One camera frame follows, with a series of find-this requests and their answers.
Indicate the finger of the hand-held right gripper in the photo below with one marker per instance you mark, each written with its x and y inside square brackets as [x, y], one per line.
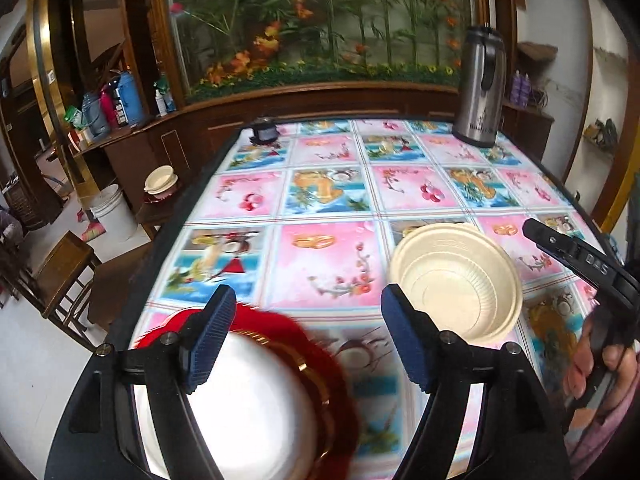
[565, 250]

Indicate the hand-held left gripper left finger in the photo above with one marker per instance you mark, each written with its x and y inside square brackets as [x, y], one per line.
[210, 340]

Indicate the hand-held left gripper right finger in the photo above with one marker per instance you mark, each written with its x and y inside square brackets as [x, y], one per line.
[405, 340]

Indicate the cream disposable bowl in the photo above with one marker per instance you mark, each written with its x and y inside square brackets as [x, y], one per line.
[457, 285]

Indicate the white plate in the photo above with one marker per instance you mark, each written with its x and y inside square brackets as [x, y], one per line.
[250, 410]

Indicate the person's right hand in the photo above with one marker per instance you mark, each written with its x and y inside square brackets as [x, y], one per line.
[582, 360]

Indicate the black-rimmed dining table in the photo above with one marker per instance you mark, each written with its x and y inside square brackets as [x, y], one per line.
[165, 240]

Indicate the pair of shoes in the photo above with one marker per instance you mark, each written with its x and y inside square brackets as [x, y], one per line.
[602, 132]

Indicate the small wooden stool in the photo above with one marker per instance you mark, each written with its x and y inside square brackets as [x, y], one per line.
[152, 215]

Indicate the white plastic bucket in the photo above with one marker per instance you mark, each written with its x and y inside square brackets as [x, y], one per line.
[117, 215]

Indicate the printed floral tablecloth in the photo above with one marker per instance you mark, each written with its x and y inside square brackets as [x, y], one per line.
[325, 200]

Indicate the wooden slatted chair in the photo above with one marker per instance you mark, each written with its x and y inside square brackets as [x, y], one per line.
[65, 265]

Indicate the cream bowl on red lid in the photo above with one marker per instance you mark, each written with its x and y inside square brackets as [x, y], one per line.
[161, 180]

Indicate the stainless steel thermos jug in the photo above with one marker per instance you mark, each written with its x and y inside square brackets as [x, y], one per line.
[477, 90]

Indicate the dark wooden cabinet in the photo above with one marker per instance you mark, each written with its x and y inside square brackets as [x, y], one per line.
[200, 130]

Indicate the small black round object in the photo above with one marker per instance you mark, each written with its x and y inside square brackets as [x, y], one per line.
[265, 130]

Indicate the wicker basket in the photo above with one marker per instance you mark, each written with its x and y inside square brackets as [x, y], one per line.
[20, 202]

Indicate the white spray bottle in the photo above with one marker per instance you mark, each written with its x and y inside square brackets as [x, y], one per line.
[160, 101]

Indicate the green spray bottle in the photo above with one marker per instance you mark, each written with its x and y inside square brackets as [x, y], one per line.
[169, 94]

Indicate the dark bottle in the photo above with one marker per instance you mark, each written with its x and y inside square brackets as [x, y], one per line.
[120, 105]

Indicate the blue water jug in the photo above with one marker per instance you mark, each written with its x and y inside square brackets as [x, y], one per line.
[95, 115]

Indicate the blue thermos bottle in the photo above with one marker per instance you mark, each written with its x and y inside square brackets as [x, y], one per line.
[131, 97]

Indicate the pink bottle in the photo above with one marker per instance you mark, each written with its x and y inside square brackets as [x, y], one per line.
[107, 105]

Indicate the green packet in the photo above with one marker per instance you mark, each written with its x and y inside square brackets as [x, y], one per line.
[74, 117]

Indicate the artificial flower display panel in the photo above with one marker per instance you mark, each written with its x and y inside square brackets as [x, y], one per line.
[325, 20]

